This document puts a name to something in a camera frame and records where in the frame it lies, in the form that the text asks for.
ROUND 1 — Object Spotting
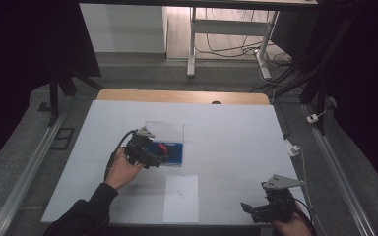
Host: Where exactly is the white power adapter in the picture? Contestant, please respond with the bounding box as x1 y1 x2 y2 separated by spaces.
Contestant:
285 140 301 158

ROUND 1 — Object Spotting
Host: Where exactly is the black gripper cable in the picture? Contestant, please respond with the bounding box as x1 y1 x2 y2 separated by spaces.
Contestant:
103 129 138 182
293 196 318 236

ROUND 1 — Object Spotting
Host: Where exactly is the white paper sheet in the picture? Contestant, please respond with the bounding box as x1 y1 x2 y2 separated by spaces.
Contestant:
162 174 200 224

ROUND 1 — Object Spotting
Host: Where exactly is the wooden table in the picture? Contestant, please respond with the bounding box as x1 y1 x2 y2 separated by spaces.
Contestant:
96 88 271 106

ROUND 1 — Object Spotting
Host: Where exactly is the white cable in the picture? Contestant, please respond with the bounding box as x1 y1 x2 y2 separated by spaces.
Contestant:
297 146 310 185

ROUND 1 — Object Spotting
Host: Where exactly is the black metal stand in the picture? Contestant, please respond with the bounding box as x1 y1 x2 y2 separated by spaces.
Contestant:
274 13 357 136

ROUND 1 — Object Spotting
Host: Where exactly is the bundle of floor cables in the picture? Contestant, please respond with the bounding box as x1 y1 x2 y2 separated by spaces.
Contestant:
195 9 293 68

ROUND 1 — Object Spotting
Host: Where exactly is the blue case with clear lid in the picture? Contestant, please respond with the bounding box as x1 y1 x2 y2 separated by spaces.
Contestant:
144 121 185 168

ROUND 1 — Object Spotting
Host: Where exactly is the white cabinet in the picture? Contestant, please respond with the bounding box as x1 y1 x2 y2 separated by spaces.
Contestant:
79 3 168 54

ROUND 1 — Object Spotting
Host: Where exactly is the person's left hand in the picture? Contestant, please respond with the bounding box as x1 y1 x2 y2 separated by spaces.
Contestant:
104 147 146 192

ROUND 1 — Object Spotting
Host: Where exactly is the aluminium rail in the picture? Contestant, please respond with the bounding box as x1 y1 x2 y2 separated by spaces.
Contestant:
0 110 67 236
301 104 378 236

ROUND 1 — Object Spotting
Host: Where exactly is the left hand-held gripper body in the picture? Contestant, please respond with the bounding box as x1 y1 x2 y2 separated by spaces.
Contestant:
124 126 157 165

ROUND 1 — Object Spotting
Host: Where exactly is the dark curtain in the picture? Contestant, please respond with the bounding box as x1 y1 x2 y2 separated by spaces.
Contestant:
321 0 378 201
0 0 102 178

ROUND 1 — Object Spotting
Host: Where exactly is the person's right hand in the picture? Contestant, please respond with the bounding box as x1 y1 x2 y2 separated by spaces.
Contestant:
270 202 313 236

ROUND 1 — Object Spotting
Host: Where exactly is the white desk frame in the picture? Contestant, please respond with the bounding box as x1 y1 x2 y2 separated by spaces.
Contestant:
186 6 281 81

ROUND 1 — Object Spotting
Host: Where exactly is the white table cover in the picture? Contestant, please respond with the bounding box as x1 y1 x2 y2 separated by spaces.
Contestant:
40 99 307 227

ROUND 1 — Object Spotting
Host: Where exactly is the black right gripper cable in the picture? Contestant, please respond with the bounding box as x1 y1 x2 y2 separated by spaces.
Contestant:
293 196 318 236

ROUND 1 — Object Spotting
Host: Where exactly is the small black floor plate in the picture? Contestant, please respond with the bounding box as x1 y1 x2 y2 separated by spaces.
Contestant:
36 101 51 113

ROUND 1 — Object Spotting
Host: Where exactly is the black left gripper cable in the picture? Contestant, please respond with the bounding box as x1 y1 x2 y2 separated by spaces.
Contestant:
103 129 138 182

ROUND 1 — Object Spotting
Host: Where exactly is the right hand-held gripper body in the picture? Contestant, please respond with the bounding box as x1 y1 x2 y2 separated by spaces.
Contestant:
251 174 305 225

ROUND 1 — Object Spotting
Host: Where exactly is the black tripod stand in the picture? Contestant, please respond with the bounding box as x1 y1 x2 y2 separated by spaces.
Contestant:
47 63 105 128

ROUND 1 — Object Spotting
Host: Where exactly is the red stamp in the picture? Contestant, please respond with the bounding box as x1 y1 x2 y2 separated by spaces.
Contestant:
157 142 169 157

